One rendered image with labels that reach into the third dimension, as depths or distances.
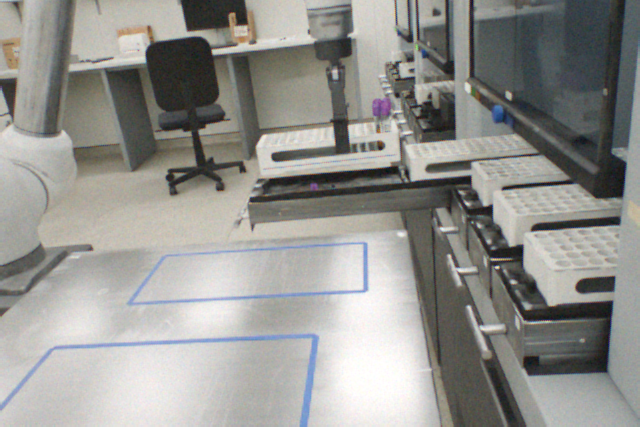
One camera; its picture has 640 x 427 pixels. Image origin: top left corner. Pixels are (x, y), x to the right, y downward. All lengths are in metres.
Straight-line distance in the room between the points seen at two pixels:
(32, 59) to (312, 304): 0.87
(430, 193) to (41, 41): 0.90
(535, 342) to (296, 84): 4.10
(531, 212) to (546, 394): 0.26
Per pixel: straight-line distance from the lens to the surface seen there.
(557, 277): 0.68
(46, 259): 1.30
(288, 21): 4.58
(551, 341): 0.70
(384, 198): 1.06
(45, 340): 0.79
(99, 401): 0.64
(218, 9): 4.43
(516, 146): 1.11
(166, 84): 3.48
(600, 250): 0.73
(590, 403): 0.70
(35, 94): 1.32
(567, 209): 0.83
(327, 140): 1.04
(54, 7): 1.28
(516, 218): 0.80
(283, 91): 4.66
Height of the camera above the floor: 1.20
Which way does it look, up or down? 20 degrees down
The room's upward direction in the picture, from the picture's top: 7 degrees counter-clockwise
